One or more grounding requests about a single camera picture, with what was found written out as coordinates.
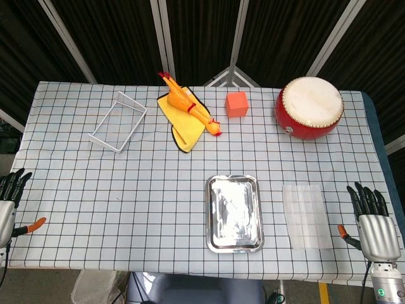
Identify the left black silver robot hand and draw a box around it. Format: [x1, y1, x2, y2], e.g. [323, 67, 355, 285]
[0, 167, 47, 251]

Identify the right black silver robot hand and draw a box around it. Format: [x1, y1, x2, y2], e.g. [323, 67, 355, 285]
[337, 181, 401, 263]

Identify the white parchment paper sheet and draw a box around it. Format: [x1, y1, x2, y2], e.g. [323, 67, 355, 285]
[282, 184, 330, 250]

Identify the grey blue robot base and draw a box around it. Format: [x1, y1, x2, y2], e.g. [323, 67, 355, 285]
[125, 271, 266, 304]

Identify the stainless steel tray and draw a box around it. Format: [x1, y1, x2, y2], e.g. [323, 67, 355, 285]
[204, 174, 265, 254]

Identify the red drum with white skin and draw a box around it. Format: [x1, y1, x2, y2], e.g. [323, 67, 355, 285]
[274, 76, 345, 141]

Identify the white black grid tablecloth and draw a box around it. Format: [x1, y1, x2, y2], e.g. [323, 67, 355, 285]
[6, 80, 404, 283]

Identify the orange foam cube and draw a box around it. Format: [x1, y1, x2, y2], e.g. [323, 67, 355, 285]
[225, 91, 249, 119]

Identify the yellow cloth with black trim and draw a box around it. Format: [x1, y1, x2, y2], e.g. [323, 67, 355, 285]
[157, 89, 211, 154]

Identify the orange rubber chicken toy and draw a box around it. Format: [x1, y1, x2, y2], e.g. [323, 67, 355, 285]
[158, 72, 222, 137]

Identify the white triangular divider foot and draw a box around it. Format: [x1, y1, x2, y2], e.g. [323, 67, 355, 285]
[203, 65, 261, 88]

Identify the black cable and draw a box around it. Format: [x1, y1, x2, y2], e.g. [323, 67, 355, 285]
[361, 260, 373, 304]

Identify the white wire mesh basket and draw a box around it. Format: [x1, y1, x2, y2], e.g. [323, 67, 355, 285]
[87, 91, 147, 154]

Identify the white divider frame post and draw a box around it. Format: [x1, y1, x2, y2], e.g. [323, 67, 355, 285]
[38, 0, 97, 84]
[306, 0, 362, 77]
[229, 0, 251, 68]
[149, 0, 177, 85]

